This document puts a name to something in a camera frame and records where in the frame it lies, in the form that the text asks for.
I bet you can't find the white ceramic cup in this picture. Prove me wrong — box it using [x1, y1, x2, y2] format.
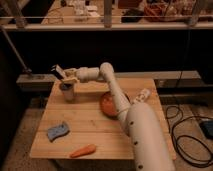
[59, 83, 74, 101]

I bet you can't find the wooden table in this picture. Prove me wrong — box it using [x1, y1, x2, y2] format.
[29, 77, 177, 161]

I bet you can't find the orange bowl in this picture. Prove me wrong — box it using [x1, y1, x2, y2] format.
[99, 92, 120, 118]

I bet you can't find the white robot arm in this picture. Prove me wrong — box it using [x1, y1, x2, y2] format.
[63, 62, 175, 171]

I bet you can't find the black floor cable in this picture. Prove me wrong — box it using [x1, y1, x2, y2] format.
[164, 104, 213, 169]

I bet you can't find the metal frame rail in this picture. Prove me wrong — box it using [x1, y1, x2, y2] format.
[0, 22, 213, 31]

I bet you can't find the diagonal metal strut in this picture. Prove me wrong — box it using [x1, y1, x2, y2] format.
[0, 25, 32, 75]

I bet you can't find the orange carrot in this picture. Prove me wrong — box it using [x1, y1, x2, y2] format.
[70, 144, 96, 158]

